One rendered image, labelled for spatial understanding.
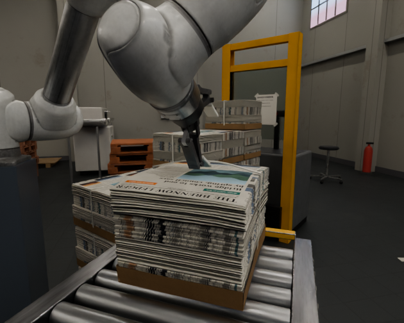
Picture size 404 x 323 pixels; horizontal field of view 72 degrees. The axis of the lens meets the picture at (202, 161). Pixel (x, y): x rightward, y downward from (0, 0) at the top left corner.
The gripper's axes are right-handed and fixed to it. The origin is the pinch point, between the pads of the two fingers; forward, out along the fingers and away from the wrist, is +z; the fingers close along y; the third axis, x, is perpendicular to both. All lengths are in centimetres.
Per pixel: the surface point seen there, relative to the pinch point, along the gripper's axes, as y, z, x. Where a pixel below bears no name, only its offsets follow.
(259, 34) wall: -542, 605, -104
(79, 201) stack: 18, 50, -80
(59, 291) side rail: 40.6, -11.4, -24.4
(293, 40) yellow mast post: -140, 139, 13
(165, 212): 21.1, -14.6, -1.5
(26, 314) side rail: 44, -18, -25
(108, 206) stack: 19, 41, -56
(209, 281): 32.9, -7.8, 7.4
